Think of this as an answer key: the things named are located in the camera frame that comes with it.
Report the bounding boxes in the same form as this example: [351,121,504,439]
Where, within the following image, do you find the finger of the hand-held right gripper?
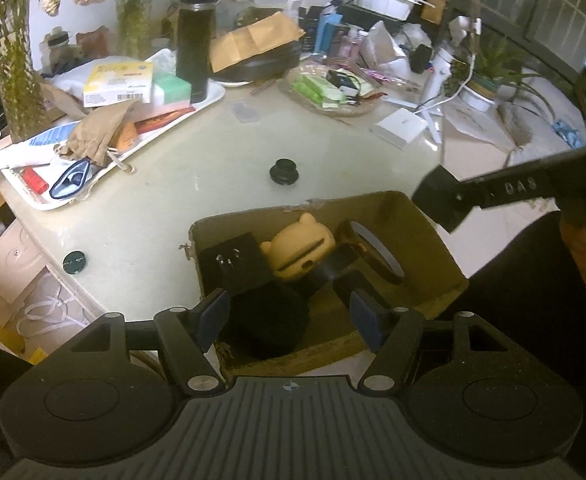
[411,165,476,234]

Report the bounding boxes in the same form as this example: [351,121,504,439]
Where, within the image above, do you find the black zip case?
[212,40,304,84]

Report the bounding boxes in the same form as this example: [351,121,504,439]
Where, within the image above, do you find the blue glasses case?
[48,157,94,201]

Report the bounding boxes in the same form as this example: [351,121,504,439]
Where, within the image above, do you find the black cylinder speaker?
[220,285,311,361]

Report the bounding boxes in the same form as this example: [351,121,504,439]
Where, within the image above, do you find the green black disc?
[62,250,88,276]

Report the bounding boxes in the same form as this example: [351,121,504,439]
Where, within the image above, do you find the tall glass vase with stems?
[0,0,54,144]

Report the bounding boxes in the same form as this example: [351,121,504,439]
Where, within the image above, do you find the clear plastic case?
[232,100,260,124]

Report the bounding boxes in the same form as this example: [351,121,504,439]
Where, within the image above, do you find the black tape roll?
[335,219,406,287]

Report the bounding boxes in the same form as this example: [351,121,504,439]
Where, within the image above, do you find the potted green plant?
[455,35,574,113]

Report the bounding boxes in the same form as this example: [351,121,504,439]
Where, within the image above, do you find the red flat packet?
[134,107,196,135]

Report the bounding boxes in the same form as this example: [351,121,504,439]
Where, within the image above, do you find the yellow bear earbud case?
[259,211,338,283]

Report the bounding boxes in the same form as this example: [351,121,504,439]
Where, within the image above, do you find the striped chopsticks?
[249,76,280,98]

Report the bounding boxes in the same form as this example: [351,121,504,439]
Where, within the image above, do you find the white tube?
[0,142,68,179]

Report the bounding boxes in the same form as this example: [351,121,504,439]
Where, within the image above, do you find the white plastic bag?
[359,20,424,79]

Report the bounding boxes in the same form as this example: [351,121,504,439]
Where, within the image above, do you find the blue upright carton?
[315,12,346,56]

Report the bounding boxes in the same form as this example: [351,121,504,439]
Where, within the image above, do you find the brown paper envelope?
[208,10,306,75]

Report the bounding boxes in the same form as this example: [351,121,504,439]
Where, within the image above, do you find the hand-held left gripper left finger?
[66,287,232,396]

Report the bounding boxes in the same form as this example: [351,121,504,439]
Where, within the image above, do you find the pink bottle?
[344,30,366,61]

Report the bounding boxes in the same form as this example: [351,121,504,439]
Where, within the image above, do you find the white drawer cabinet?
[0,217,104,353]

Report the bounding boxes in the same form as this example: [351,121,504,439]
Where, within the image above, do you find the black round knob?
[269,158,300,187]

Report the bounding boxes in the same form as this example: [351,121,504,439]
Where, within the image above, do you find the striped sticks bundle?
[325,57,396,86]

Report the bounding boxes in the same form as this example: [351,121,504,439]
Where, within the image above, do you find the brown cardboard box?
[179,190,470,376]

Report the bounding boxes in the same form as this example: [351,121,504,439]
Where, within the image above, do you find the white oval tray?
[0,47,227,212]

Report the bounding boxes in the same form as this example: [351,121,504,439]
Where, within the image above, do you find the yellow medicine box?
[82,60,155,109]

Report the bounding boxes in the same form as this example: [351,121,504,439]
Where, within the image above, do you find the green tissue box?
[153,74,193,107]

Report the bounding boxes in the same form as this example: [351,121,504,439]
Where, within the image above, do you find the brown paper bag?
[67,100,142,167]

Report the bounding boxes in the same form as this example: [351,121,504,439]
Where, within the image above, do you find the black thermos bottle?
[175,0,218,104]

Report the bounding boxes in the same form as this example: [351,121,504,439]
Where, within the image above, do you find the small black box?
[327,69,366,96]

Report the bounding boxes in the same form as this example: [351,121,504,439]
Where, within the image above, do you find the clear glass plate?
[277,61,390,118]

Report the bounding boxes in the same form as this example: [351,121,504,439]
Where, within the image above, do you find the green white packet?
[315,80,348,109]
[292,76,326,103]

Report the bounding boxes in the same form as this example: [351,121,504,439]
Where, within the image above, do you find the white cable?
[15,285,81,336]

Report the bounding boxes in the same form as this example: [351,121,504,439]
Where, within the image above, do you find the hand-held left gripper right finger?
[348,291,515,393]

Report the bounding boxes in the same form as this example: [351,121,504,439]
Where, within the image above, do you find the white flat box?
[370,109,427,151]

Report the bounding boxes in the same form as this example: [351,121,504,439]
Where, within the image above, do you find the black power adapter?
[200,231,276,297]

